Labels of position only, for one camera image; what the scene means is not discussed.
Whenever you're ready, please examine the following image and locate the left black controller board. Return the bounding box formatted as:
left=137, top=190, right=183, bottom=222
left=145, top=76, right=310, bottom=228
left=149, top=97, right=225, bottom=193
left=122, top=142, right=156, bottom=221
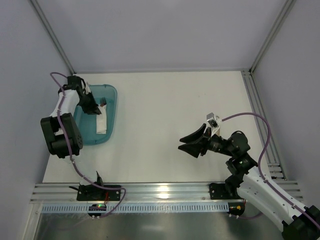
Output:
left=88, top=203, right=107, bottom=219

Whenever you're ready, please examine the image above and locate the aluminium right side rail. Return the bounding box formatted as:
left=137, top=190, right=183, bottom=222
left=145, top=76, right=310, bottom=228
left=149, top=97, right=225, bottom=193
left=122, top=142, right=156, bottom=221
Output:
left=241, top=70, right=287, bottom=181

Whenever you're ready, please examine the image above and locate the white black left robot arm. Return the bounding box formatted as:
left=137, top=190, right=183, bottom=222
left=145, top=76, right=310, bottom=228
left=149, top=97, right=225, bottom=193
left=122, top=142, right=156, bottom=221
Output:
left=40, top=72, right=104, bottom=189

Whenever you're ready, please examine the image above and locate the right black controller board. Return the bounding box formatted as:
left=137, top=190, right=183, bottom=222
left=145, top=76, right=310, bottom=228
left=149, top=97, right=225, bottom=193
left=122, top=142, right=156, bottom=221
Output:
left=227, top=202, right=246, bottom=217

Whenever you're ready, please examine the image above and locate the aluminium left corner post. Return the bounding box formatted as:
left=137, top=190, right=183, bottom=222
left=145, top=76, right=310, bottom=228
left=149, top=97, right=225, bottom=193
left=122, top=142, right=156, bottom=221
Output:
left=28, top=0, right=76, bottom=74

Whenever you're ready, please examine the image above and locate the aluminium front rail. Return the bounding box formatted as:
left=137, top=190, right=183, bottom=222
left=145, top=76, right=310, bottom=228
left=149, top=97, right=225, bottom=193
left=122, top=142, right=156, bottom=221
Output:
left=29, top=179, right=304, bottom=205

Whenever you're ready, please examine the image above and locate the black fork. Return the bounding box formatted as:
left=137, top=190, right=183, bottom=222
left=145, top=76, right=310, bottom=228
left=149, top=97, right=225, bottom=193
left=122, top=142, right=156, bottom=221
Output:
left=100, top=97, right=107, bottom=107

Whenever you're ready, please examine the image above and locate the aluminium rail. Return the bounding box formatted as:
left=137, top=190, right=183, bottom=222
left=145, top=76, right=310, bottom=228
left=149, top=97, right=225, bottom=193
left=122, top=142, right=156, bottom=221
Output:
left=241, top=70, right=287, bottom=181
left=29, top=179, right=304, bottom=205

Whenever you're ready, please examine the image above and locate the beige oval cutlery tray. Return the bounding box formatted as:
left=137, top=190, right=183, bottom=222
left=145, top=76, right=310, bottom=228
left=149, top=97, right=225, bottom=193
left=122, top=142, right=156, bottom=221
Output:
left=211, top=126, right=221, bottom=137

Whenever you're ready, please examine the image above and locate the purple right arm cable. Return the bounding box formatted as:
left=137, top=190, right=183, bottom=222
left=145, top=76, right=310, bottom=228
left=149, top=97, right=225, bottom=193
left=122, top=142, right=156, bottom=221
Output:
left=221, top=112, right=320, bottom=226

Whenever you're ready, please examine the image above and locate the aluminium corner post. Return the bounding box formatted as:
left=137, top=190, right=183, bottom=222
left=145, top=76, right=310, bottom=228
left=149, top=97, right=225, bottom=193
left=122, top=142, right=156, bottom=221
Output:
left=249, top=0, right=297, bottom=74
left=28, top=0, right=76, bottom=74

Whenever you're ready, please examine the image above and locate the black controller board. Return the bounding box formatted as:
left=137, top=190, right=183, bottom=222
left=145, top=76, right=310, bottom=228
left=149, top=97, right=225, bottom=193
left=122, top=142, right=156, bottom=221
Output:
left=227, top=202, right=246, bottom=217
left=88, top=203, right=107, bottom=219

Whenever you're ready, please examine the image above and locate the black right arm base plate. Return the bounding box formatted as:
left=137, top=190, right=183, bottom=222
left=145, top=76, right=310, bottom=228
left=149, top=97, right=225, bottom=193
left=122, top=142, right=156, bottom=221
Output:
left=208, top=183, right=241, bottom=200

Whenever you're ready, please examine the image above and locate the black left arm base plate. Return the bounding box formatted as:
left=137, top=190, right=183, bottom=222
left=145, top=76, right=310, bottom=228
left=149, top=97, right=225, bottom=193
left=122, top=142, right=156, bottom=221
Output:
left=76, top=184, right=121, bottom=202

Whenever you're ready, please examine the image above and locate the white slotted cable duct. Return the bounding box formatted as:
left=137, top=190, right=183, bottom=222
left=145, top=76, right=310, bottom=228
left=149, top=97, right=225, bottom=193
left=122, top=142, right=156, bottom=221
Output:
left=41, top=202, right=229, bottom=214

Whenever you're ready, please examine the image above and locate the teal transparent plastic bin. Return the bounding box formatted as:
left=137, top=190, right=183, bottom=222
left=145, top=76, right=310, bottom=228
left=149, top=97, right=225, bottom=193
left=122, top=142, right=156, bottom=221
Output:
left=73, top=84, right=118, bottom=146

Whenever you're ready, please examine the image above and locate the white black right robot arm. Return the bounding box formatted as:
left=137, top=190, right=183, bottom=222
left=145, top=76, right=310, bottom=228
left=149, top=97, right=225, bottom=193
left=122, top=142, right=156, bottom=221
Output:
left=178, top=124, right=320, bottom=240

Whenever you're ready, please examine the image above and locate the aluminium right corner post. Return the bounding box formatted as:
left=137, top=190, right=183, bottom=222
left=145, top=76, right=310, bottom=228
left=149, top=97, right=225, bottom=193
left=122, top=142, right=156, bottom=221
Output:
left=249, top=0, right=297, bottom=74

